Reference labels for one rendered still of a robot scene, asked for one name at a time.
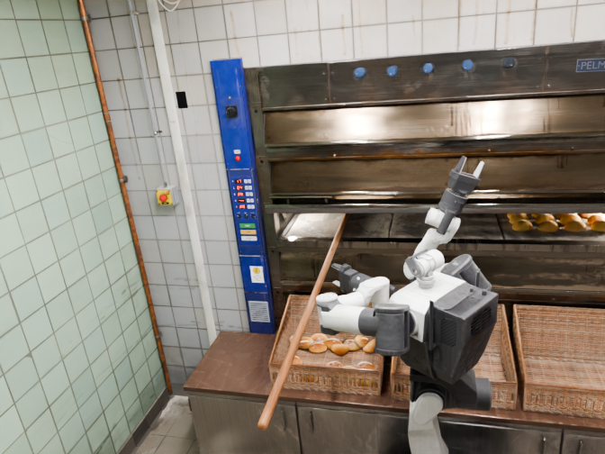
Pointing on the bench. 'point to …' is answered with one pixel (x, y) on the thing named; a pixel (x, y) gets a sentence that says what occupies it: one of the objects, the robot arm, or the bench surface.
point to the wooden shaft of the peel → (298, 334)
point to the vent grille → (259, 311)
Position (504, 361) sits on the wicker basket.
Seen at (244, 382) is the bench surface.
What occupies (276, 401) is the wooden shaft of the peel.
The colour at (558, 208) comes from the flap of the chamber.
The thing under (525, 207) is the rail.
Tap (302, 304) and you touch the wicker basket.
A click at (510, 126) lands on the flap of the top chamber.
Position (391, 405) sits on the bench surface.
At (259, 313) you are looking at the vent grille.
